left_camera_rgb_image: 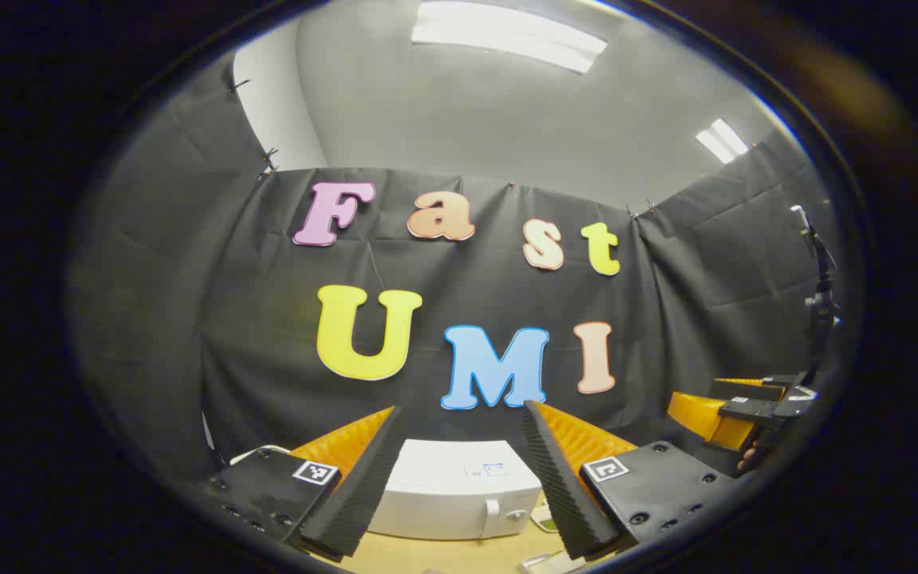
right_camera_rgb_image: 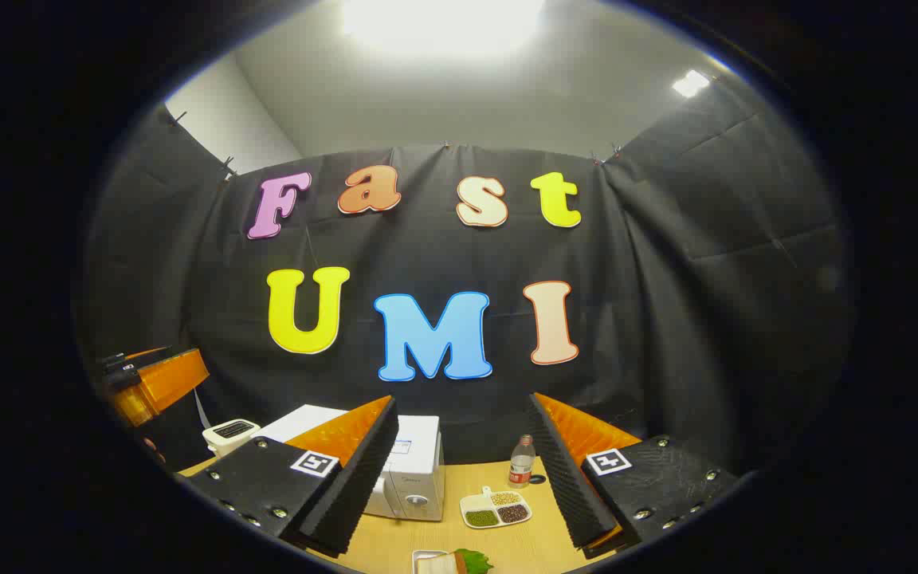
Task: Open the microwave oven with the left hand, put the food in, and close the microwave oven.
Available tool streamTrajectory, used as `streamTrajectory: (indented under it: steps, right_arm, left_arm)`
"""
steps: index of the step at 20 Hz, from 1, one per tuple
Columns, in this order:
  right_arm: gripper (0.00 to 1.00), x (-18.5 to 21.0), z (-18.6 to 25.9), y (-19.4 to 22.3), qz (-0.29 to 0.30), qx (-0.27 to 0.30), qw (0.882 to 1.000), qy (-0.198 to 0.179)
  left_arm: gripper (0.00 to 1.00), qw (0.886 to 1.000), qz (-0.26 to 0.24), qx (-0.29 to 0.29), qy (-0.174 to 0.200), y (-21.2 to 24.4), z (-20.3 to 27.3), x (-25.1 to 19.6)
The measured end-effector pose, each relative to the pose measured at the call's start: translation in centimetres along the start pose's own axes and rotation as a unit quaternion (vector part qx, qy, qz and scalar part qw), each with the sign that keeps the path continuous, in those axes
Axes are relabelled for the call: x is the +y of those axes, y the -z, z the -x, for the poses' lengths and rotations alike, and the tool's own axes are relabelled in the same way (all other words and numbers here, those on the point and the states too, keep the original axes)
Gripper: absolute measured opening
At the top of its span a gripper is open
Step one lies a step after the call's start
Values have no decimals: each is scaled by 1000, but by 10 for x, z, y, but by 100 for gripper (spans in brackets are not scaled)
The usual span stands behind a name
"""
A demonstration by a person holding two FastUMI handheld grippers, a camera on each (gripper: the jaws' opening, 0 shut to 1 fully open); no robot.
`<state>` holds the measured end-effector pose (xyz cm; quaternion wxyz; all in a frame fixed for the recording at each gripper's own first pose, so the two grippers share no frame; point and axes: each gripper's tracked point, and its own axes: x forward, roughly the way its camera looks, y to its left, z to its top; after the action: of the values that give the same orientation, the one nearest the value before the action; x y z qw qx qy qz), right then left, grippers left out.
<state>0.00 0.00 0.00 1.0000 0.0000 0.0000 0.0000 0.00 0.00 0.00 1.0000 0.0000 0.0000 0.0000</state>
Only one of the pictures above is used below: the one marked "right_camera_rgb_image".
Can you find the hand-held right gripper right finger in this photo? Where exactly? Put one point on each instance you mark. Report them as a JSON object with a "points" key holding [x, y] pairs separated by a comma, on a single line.
{"points": [[570, 486]]}

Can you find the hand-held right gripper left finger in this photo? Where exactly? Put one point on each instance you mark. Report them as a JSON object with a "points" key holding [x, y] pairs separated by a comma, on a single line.
{"points": [[355, 494]]}

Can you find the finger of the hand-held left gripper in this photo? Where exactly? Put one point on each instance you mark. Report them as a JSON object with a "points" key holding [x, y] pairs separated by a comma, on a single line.
{"points": [[168, 383]]}

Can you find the white microwave oven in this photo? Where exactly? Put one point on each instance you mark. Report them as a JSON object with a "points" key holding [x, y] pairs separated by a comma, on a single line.
{"points": [[419, 462]]}

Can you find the sandwich with lettuce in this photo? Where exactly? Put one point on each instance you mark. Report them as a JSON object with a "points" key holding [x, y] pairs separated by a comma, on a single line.
{"points": [[475, 562]]}

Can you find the clear bottle with red label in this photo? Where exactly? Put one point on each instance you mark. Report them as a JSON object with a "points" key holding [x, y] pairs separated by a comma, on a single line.
{"points": [[521, 466]]}

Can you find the white divided plate of beans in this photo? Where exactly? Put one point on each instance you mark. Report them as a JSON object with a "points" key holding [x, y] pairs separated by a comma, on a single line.
{"points": [[495, 510]]}

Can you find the white toaster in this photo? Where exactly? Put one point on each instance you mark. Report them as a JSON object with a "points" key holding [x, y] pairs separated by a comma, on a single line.
{"points": [[228, 440]]}

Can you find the black backdrop cloth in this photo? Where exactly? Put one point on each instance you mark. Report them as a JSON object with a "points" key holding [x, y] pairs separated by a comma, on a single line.
{"points": [[427, 255]]}

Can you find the small ceiling light panel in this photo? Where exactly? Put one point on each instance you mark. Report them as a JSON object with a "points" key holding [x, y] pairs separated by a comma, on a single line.
{"points": [[690, 83]]}

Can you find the large ceiling light panel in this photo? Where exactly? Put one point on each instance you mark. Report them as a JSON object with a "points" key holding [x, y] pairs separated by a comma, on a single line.
{"points": [[443, 20]]}

